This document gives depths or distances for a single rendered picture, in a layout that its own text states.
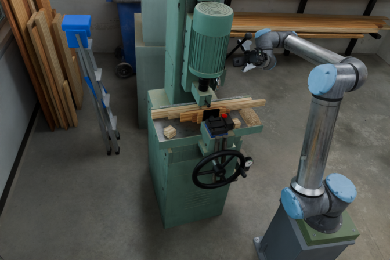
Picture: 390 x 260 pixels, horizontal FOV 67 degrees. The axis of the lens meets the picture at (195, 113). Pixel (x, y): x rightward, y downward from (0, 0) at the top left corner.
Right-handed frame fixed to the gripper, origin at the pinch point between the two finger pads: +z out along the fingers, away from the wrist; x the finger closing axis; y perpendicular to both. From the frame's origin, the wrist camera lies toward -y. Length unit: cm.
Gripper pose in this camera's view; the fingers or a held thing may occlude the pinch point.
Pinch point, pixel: (238, 56)
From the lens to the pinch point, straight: 141.7
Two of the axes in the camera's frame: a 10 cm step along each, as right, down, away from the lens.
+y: 8.2, -1.5, -5.5
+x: 1.5, 9.9, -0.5
